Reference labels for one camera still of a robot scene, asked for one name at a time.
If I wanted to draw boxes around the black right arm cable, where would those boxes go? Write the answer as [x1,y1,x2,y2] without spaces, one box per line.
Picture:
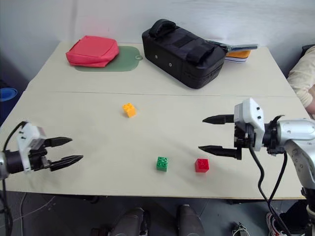
[248,145,293,236]

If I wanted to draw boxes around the red and white wire bundle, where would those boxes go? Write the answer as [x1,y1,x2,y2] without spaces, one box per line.
[265,212,290,236]

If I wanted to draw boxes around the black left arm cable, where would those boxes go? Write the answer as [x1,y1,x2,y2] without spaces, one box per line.
[0,120,27,236]

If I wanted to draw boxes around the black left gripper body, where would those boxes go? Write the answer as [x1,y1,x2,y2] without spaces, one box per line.
[29,145,53,172]

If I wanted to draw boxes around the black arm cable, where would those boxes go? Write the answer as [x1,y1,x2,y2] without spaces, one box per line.
[0,120,27,236]
[248,145,293,236]

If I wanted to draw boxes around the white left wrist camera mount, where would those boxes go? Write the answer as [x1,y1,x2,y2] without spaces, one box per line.
[16,122,47,172]

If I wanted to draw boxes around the black carry bag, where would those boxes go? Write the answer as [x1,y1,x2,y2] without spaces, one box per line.
[141,19,226,90]

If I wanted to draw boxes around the green toy brick cube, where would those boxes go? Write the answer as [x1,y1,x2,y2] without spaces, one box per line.
[156,156,170,173]

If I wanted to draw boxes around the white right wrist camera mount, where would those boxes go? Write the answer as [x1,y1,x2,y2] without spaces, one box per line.
[233,97,266,151]

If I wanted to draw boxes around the red fabric pouch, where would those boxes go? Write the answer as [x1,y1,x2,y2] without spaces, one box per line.
[65,35,120,68]

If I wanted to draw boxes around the red toy brick cube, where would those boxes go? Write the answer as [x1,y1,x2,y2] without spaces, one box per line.
[194,158,210,174]

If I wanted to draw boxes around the blue flat object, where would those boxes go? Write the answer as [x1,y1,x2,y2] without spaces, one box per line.
[206,39,259,52]

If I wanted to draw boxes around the dark rounded robot leg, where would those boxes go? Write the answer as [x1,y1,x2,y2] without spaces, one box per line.
[90,207,150,236]
[177,204,205,236]

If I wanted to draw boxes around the person in cream shirt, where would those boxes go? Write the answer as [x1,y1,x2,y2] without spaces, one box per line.
[287,45,315,118]

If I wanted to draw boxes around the green cutting mat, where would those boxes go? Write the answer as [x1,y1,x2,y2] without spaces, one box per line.
[74,45,143,73]

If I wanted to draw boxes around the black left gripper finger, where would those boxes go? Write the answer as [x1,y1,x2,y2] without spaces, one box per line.
[45,137,73,148]
[50,155,84,172]

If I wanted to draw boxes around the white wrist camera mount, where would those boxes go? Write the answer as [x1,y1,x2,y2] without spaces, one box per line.
[16,122,47,172]
[233,97,266,151]

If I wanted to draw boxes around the blue round container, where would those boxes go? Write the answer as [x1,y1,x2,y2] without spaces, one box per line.
[0,88,18,102]

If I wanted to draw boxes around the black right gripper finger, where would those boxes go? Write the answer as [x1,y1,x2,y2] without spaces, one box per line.
[198,145,243,161]
[202,114,235,125]

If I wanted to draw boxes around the yellow toy brick cube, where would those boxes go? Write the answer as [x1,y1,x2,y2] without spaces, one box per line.
[122,102,137,118]

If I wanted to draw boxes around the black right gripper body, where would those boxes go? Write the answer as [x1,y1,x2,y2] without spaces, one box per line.
[233,120,256,150]

